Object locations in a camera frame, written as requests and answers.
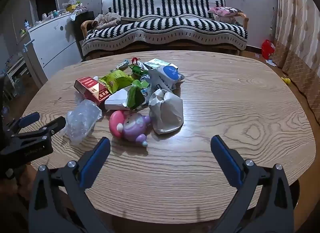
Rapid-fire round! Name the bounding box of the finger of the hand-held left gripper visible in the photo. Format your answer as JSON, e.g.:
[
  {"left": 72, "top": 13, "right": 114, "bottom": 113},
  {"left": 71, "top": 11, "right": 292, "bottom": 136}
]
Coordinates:
[
  {"left": 6, "top": 112, "right": 40, "bottom": 135},
  {"left": 11, "top": 116, "right": 67, "bottom": 146}
]

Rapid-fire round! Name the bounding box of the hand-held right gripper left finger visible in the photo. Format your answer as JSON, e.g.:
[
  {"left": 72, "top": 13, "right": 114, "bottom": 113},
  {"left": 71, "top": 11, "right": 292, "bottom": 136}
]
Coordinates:
[{"left": 29, "top": 136, "right": 117, "bottom": 233}]

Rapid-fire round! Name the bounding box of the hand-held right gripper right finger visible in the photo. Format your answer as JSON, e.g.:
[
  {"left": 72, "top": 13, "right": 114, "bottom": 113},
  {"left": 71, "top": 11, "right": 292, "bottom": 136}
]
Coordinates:
[{"left": 210, "top": 135, "right": 293, "bottom": 233}]

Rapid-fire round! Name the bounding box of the clear plastic wrap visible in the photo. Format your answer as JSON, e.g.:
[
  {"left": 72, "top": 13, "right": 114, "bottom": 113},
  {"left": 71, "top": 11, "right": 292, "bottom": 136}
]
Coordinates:
[{"left": 60, "top": 99, "right": 103, "bottom": 144}]

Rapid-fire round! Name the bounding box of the pink purple toy figure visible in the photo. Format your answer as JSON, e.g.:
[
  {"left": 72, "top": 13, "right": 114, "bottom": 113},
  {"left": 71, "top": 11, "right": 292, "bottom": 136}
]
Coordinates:
[{"left": 109, "top": 110, "right": 152, "bottom": 147}]

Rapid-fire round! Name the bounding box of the red cigarette box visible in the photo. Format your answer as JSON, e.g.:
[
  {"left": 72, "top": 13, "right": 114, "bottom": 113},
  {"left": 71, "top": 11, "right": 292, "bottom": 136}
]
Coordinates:
[{"left": 74, "top": 76, "right": 112, "bottom": 109}]

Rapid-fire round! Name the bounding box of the white cardboard box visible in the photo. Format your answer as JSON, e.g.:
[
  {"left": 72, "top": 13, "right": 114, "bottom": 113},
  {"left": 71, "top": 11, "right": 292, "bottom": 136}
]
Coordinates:
[{"left": 104, "top": 86, "right": 137, "bottom": 111}]

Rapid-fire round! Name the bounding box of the grey plastic wrapper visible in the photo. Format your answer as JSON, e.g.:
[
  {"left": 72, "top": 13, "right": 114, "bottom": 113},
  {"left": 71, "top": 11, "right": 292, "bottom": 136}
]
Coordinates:
[{"left": 148, "top": 89, "right": 184, "bottom": 134}]

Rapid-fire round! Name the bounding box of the yellow-green snack packet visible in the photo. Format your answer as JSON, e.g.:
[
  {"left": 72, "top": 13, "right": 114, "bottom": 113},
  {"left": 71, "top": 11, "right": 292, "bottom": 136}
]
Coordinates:
[{"left": 99, "top": 70, "right": 135, "bottom": 93}]

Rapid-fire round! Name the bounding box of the small silver candy wrapper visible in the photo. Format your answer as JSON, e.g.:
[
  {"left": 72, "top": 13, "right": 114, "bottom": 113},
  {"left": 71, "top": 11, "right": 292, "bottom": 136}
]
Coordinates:
[{"left": 115, "top": 60, "right": 130, "bottom": 71}]

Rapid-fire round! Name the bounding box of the white printed wrapper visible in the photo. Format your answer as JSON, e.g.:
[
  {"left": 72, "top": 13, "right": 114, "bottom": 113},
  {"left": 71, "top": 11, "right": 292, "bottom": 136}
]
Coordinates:
[{"left": 139, "top": 74, "right": 153, "bottom": 96}]

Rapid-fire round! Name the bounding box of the blue white wrapper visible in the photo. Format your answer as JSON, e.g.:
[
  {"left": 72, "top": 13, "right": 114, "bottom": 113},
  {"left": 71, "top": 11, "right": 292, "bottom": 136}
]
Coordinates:
[{"left": 147, "top": 65, "right": 185, "bottom": 93}]

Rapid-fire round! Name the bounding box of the green white packet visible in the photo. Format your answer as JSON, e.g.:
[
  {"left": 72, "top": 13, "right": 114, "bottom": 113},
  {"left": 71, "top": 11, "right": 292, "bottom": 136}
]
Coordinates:
[{"left": 142, "top": 58, "right": 170, "bottom": 71}]

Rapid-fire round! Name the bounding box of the white low shelf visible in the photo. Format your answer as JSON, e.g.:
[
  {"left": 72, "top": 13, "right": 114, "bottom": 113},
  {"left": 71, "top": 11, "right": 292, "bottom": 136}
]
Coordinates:
[{"left": 4, "top": 56, "right": 28, "bottom": 98}]

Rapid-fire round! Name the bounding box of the white cabinet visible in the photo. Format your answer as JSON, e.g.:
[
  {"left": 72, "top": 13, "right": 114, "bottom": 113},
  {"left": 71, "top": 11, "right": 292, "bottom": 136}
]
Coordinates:
[{"left": 21, "top": 13, "right": 83, "bottom": 86}]

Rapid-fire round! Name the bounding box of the black side table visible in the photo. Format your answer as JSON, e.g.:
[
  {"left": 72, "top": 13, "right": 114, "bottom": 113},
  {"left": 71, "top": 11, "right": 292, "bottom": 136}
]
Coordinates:
[{"left": 67, "top": 11, "right": 95, "bottom": 43}]

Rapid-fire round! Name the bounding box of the group of small bottles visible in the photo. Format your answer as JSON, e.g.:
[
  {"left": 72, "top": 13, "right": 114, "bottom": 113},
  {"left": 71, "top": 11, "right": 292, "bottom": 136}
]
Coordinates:
[{"left": 41, "top": 9, "right": 65, "bottom": 20}]

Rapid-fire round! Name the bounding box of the beige clothes pile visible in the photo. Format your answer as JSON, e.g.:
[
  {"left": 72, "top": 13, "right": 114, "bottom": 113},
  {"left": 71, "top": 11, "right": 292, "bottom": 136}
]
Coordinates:
[{"left": 92, "top": 13, "right": 123, "bottom": 30}]

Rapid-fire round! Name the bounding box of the red plastic bag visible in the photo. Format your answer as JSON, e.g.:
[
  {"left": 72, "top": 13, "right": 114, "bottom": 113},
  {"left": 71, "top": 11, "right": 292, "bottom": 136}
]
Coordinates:
[{"left": 261, "top": 39, "right": 275, "bottom": 59}]

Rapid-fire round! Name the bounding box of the black white striped sofa cover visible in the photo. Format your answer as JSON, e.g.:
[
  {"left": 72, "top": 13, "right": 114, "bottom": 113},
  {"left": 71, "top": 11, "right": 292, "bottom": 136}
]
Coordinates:
[{"left": 82, "top": 0, "right": 248, "bottom": 57}]

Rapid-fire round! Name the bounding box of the beige folded cloth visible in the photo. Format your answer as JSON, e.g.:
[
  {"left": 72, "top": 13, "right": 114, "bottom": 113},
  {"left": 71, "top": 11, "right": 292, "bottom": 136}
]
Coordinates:
[{"left": 214, "top": 15, "right": 238, "bottom": 24}]

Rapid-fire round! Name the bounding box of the pink pillow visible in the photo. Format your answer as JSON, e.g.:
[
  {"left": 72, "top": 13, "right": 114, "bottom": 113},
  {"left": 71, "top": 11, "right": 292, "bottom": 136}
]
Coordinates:
[{"left": 208, "top": 6, "right": 243, "bottom": 22}]

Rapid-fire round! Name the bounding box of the beige striped curtain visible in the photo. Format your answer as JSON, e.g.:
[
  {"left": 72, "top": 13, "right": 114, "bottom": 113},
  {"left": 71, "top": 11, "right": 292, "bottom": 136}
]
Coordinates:
[{"left": 274, "top": 0, "right": 320, "bottom": 126}]

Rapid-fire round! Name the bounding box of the wooden frame sofa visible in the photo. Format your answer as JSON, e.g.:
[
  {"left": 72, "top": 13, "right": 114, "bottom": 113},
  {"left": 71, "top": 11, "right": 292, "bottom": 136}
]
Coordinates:
[{"left": 80, "top": 0, "right": 249, "bottom": 61}]

